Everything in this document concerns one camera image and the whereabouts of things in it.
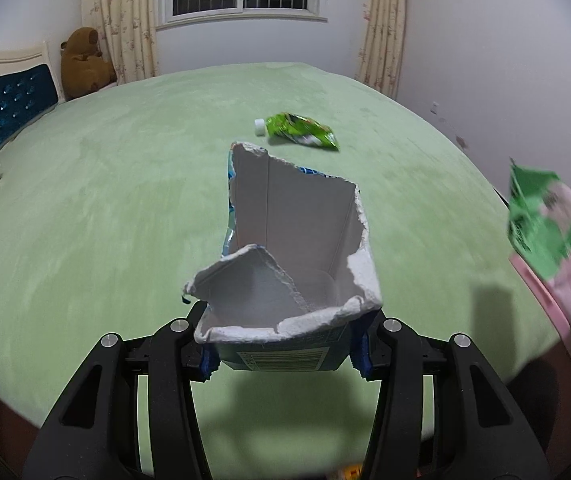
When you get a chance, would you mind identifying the floral curtain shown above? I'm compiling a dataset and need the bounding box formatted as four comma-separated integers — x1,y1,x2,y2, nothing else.
356,0,407,99
80,0,158,84

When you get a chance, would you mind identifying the green snack bag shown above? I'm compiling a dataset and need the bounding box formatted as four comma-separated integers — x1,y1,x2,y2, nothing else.
264,112,340,151

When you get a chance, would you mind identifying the torn blue carton box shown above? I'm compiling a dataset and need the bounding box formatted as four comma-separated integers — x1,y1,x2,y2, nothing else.
184,143,383,372

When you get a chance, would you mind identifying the right floral curtain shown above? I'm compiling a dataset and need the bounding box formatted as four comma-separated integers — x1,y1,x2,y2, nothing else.
356,0,407,99

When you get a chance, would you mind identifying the left floral curtain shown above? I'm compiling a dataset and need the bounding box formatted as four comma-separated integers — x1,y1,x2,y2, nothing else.
80,0,158,84

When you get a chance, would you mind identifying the green pink package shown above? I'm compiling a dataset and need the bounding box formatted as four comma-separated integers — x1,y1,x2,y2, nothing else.
507,158,571,366

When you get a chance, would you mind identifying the white bottle cap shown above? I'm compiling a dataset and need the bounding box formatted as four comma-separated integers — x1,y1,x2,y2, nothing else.
254,118,267,136

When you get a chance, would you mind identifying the brown teddy bear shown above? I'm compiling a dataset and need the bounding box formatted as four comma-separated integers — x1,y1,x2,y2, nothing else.
61,27,117,101

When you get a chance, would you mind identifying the green bed sheet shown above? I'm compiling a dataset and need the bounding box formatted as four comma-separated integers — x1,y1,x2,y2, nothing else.
0,63,552,479

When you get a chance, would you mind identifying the cream blue tufted headboard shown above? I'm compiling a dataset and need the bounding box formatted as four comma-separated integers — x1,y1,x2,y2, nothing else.
0,41,64,149

